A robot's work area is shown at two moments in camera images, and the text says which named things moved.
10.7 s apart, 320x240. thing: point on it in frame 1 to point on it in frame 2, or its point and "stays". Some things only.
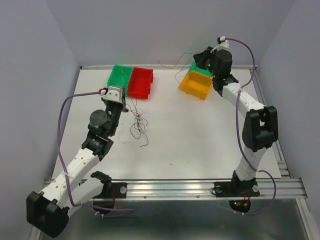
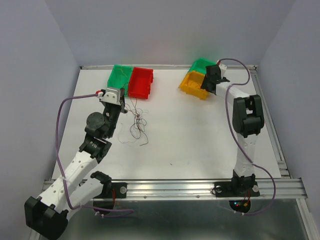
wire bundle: (137, 129) stays
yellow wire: (122, 72) stays
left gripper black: (122, 106) stays
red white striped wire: (177, 62) to (195, 82)
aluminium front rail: (204, 188) stays
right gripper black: (201, 57) to (204, 83)
